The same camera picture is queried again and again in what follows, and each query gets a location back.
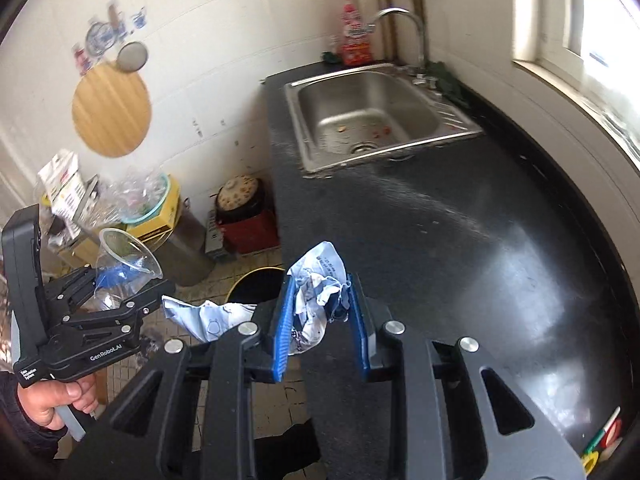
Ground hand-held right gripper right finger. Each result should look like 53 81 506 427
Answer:
347 272 586 480

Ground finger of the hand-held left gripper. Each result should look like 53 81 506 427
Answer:
42 265 126 318
62 280 177 336

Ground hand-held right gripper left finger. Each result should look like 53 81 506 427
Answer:
70 272 301 480

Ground blue white paper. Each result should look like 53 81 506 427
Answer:
162 296 261 345
287 241 353 356

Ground clear plastic cup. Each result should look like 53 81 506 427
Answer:
92 227 163 311

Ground black bin with yellow rim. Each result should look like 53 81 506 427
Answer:
226 267 288 306

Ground crushed green paper cup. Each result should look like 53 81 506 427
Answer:
582 406 624 456

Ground person's left hand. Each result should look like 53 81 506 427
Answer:
17 377 101 431

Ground cardboard box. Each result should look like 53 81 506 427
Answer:
47 220 108 281

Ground stainless steel bucket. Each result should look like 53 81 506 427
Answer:
150 199 216 286

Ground yellow box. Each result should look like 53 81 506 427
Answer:
125 175 182 241

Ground red container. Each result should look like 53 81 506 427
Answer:
220 207 281 256

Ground glass bowl teal rim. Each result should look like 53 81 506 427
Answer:
107 170 171 223

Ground white printed carton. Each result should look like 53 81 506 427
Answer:
37 150 86 216

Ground black pot patterned lid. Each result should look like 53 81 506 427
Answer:
215 174 266 223

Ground round wooden board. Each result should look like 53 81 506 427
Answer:
71 62 152 158

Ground stainless steel sink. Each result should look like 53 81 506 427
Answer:
285 63 485 177

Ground round metal strainer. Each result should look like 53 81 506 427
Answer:
116 42 149 72

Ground dark green cloth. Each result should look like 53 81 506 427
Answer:
425 60 471 106

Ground red dish soap bottle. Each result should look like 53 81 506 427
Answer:
340 0 376 66

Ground curved metal faucet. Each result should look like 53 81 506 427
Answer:
367 7 441 88

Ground window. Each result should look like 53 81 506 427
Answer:
510 0 640 91

